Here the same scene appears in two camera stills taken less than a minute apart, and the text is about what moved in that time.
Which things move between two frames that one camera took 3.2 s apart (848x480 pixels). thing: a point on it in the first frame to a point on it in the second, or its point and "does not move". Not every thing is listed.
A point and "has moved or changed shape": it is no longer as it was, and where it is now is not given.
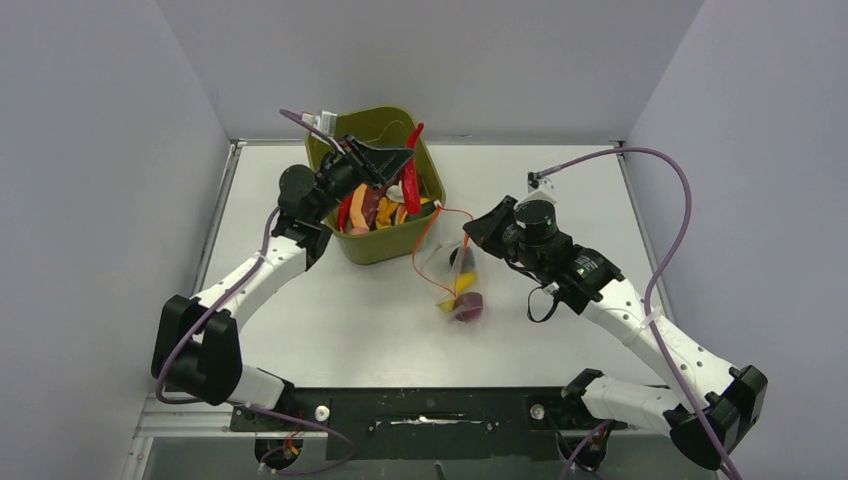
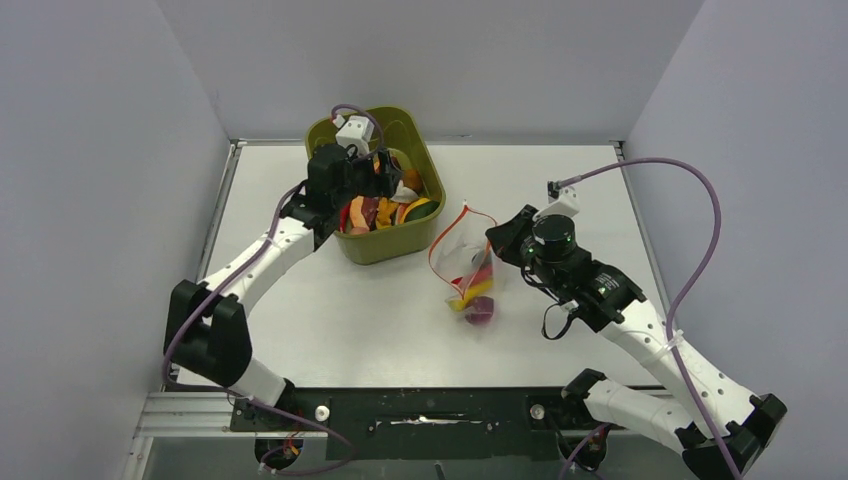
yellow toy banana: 465,280 has moved or changed shape
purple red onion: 468,307 has moved or changed shape
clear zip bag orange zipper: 443,254 has moved or changed shape
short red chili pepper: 344,212 does not move
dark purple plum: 453,255 to 482,257
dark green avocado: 426,209 does not move
